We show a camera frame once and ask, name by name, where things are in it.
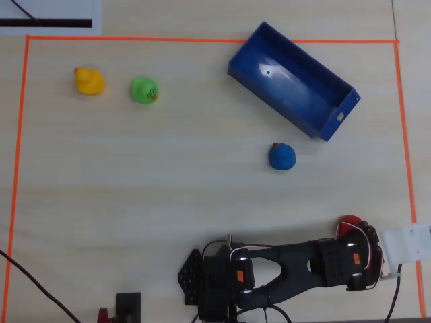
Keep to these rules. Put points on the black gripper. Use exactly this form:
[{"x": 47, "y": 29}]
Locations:
[{"x": 370, "y": 233}]

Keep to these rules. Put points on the red rubber duck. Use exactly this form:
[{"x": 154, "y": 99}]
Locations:
[{"x": 348, "y": 222}]

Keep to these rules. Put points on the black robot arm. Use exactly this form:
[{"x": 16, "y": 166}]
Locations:
[{"x": 293, "y": 266}]

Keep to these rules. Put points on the blue rubber duck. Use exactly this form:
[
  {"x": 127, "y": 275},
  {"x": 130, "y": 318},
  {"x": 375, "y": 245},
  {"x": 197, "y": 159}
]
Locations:
[{"x": 282, "y": 157}]

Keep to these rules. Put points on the blue plastic box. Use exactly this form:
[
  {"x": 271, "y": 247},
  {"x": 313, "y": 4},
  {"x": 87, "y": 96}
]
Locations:
[{"x": 296, "y": 87}]

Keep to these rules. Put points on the green rubber duck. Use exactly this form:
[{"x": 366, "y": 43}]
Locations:
[{"x": 144, "y": 91}]

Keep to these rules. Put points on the yellow rubber duck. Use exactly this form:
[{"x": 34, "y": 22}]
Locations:
[{"x": 89, "y": 82}]

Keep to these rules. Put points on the orange tape strip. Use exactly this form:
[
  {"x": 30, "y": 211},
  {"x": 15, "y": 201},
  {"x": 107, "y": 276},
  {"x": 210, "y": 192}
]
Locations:
[
  {"x": 19, "y": 141},
  {"x": 134, "y": 39},
  {"x": 408, "y": 168}
]

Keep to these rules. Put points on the black stand with red clamp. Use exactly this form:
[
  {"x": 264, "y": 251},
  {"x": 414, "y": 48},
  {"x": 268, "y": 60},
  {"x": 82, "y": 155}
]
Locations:
[{"x": 128, "y": 303}]

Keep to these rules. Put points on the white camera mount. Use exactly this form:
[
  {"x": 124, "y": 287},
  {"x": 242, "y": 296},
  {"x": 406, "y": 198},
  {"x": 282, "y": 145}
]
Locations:
[{"x": 404, "y": 245}]

